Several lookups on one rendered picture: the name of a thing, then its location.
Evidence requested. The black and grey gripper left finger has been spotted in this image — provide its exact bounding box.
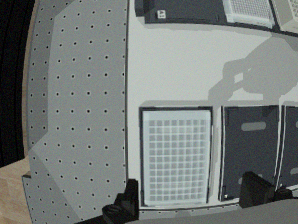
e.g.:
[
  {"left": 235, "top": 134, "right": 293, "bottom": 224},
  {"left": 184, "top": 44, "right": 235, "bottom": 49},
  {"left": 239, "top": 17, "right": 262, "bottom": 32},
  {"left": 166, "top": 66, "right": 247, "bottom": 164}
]
[{"left": 74, "top": 179, "right": 139, "bottom": 224}]

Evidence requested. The white deep-well block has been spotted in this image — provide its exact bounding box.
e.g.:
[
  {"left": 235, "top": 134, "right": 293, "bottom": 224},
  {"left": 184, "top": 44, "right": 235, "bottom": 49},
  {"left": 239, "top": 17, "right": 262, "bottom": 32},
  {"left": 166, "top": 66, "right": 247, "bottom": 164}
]
[{"left": 272, "top": 0, "right": 298, "bottom": 34}]

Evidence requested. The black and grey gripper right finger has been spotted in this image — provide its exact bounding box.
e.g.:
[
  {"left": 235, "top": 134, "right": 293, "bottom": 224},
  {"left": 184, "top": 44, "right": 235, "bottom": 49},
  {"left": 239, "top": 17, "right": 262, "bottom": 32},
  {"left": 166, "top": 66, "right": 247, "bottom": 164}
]
[{"left": 239, "top": 171, "right": 298, "bottom": 209}]

